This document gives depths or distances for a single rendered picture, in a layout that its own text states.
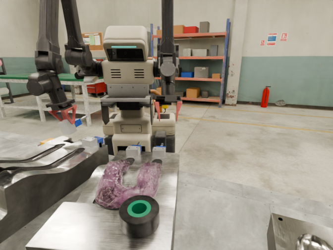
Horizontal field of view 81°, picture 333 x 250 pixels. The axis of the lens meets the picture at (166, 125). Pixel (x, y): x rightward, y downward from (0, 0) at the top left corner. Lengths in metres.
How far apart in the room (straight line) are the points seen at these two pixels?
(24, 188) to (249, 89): 5.68
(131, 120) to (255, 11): 5.21
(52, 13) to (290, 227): 0.96
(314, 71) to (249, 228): 5.68
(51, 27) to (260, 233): 0.93
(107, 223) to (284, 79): 5.79
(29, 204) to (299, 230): 0.67
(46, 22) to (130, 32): 0.37
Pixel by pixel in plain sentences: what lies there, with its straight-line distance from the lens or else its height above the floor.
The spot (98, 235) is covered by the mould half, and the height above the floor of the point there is 0.91.
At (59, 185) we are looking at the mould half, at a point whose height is 0.85.
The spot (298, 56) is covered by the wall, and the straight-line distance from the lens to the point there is 6.02.
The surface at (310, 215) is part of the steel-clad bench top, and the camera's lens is 0.74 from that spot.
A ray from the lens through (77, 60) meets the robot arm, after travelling 1.05.
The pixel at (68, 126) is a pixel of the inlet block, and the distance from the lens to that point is 0.90.
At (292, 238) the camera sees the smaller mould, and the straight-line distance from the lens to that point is 0.54.
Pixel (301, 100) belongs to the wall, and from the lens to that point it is 6.17.
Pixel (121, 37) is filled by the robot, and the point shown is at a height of 1.33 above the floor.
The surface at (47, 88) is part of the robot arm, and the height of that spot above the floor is 1.13.
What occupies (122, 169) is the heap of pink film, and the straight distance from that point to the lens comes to 0.62.
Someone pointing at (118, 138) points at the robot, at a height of 0.80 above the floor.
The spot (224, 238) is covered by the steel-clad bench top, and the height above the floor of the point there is 0.80.
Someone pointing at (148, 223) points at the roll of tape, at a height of 0.94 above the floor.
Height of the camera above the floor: 1.23
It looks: 19 degrees down
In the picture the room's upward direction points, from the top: straight up
